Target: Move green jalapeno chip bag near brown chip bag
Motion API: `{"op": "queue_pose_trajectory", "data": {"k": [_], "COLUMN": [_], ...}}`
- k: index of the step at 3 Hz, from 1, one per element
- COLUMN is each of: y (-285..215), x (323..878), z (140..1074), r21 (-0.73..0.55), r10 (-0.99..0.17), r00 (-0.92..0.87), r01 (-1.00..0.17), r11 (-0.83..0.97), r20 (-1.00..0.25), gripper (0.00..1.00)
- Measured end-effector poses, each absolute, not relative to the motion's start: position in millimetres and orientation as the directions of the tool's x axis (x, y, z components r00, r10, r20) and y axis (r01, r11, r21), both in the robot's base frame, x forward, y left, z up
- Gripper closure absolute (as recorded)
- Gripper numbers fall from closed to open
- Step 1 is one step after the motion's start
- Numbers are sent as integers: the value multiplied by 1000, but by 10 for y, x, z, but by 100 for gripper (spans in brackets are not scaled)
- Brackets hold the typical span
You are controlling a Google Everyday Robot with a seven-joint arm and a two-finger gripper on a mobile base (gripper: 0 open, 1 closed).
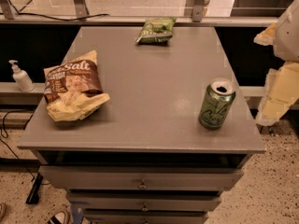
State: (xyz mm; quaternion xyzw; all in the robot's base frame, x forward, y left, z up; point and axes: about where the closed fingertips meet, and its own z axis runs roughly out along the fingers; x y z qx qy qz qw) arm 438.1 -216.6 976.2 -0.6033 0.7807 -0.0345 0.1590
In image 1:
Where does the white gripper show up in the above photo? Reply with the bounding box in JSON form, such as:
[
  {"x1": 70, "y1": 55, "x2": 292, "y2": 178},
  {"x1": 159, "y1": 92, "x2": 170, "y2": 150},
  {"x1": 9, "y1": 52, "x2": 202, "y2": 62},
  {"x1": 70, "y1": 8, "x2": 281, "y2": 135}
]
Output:
[{"x1": 253, "y1": 0, "x2": 299, "y2": 126}]

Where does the green jalapeno chip bag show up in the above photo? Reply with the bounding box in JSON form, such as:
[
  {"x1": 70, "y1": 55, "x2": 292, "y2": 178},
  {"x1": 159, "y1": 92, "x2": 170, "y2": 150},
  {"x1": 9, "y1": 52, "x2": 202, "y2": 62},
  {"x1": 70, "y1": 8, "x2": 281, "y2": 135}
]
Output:
[{"x1": 135, "y1": 18, "x2": 177, "y2": 44}]

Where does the brown sea salt chip bag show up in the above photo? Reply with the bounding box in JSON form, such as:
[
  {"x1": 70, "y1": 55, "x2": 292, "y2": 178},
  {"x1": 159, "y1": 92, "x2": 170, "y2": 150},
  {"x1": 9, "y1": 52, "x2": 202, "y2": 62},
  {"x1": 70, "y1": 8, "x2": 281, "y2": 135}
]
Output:
[{"x1": 44, "y1": 50, "x2": 110, "y2": 122}]

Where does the green soda can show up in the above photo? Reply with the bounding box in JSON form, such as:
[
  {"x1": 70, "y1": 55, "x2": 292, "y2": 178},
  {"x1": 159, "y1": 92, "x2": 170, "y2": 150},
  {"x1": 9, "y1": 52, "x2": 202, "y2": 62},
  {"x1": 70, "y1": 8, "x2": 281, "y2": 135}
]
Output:
[{"x1": 198, "y1": 78, "x2": 236, "y2": 129}]

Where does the grey drawer cabinet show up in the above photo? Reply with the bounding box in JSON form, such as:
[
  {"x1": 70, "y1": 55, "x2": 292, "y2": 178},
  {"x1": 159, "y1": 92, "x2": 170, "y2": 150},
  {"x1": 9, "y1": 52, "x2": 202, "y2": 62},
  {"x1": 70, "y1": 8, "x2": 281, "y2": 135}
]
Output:
[{"x1": 17, "y1": 26, "x2": 267, "y2": 224}]

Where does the middle grey drawer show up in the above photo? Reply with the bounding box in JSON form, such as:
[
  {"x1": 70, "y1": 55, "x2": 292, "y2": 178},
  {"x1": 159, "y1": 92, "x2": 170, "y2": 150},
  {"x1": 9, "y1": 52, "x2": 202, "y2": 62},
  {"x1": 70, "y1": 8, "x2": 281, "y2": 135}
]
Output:
[{"x1": 66, "y1": 192, "x2": 221, "y2": 212}]

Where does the grey drawer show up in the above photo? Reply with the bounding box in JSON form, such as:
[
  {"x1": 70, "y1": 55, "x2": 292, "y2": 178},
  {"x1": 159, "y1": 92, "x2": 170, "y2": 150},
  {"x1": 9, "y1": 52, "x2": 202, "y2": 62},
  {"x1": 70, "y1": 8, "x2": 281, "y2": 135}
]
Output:
[
  {"x1": 66, "y1": 192, "x2": 221, "y2": 212},
  {"x1": 84, "y1": 210, "x2": 207, "y2": 224},
  {"x1": 39, "y1": 166, "x2": 243, "y2": 191}
]

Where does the top grey drawer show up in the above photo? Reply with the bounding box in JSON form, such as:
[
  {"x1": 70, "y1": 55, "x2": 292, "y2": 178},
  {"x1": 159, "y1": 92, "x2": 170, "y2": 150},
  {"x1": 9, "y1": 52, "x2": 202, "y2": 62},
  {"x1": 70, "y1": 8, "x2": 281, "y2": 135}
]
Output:
[{"x1": 39, "y1": 166, "x2": 243, "y2": 191}]

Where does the bottom grey drawer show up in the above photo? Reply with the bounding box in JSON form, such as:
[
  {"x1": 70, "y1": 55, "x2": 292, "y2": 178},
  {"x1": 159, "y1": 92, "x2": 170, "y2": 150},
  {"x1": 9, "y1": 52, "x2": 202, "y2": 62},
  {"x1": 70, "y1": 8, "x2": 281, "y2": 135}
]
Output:
[{"x1": 84, "y1": 210, "x2": 207, "y2": 224}]

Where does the white pump dispenser bottle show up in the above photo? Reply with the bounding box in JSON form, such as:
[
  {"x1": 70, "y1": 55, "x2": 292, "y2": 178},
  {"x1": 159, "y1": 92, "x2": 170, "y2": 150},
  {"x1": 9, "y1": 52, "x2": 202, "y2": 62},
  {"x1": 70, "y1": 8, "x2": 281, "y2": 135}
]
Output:
[{"x1": 8, "y1": 60, "x2": 35, "y2": 92}]

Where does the striped sandal shoe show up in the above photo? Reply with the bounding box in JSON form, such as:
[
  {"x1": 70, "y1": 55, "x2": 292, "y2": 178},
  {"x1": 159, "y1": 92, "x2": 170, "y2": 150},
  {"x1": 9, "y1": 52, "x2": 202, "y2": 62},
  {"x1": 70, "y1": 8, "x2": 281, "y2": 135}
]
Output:
[{"x1": 46, "y1": 211, "x2": 70, "y2": 224}]

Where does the grey window frame rail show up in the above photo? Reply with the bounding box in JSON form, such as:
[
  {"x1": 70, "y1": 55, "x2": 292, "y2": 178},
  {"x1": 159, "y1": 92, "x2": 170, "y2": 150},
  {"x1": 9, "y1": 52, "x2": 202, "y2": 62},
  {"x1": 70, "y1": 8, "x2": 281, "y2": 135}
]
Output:
[{"x1": 1, "y1": 0, "x2": 278, "y2": 27}]

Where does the black cable on ledge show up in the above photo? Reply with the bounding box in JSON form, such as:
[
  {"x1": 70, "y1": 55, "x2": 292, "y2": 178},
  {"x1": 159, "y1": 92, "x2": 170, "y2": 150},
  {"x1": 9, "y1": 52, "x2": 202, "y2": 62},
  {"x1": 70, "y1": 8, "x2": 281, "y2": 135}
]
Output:
[{"x1": 0, "y1": 0, "x2": 110, "y2": 21}]

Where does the black floor cable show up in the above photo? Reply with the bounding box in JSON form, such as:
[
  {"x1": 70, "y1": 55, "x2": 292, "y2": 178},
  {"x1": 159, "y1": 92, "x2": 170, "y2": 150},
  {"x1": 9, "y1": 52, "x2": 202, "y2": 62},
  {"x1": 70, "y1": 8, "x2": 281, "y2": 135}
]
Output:
[{"x1": 0, "y1": 109, "x2": 45, "y2": 185}]

